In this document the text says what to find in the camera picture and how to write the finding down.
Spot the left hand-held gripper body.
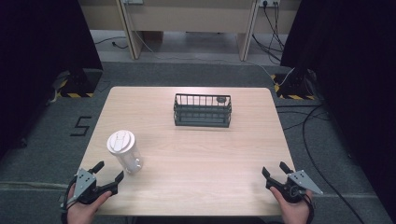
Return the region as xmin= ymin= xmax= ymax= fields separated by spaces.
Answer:
xmin=61 ymin=168 xmax=105 ymax=210

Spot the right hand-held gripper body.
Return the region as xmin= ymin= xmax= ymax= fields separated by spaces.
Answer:
xmin=265 ymin=169 xmax=324 ymax=204

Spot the white cup with lid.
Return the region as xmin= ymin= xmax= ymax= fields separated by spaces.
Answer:
xmin=106 ymin=129 xmax=144 ymax=175

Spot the black wire basket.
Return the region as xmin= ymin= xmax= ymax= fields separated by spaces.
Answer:
xmin=173 ymin=92 xmax=233 ymax=129

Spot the person's right hand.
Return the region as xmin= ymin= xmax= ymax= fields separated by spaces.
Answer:
xmin=269 ymin=186 xmax=314 ymax=224

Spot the person's left hand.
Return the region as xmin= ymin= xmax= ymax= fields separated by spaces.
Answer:
xmin=66 ymin=183 xmax=113 ymax=224

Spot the stand base with hazard tape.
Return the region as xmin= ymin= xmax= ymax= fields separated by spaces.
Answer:
xmin=270 ymin=68 xmax=318 ymax=102
xmin=55 ymin=68 xmax=105 ymax=99

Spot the black curtain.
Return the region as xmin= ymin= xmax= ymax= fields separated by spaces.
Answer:
xmin=279 ymin=0 xmax=396 ymax=217
xmin=0 ymin=0 xmax=105 ymax=161

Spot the beige wooden desk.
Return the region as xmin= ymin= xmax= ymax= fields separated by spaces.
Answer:
xmin=78 ymin=0 xmax=303 ymax=63

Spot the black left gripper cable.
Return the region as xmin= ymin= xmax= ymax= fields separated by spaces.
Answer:
xmin=60 ymin=175 xmax=78 ymax=224

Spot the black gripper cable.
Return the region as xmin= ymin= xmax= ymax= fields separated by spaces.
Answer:
xmin=302 ymin=193 xmax=316 ymax=224
xmin=60 ymin=175 xmax=78 ymax=224

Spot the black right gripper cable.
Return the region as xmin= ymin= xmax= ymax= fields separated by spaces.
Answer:
xmin=302 ymin=193 xmax=316 ymax=224

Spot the long black floor cable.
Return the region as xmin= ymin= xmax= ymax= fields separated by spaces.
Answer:
xmin=300 ymin=104 xmax=366 ymax=224

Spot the black cable with plug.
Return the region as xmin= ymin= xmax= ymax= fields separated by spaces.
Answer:
xmin=93 ymin=35 xmax=129 ymax=50

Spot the bundle of black socket cables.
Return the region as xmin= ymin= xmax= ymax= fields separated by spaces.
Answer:
xmin=251 ymin=2 xmax=286 ymax=65

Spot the white wall socket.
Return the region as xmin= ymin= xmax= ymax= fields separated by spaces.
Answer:
xmin=259 ymin=0 xmax=282 ymax=8

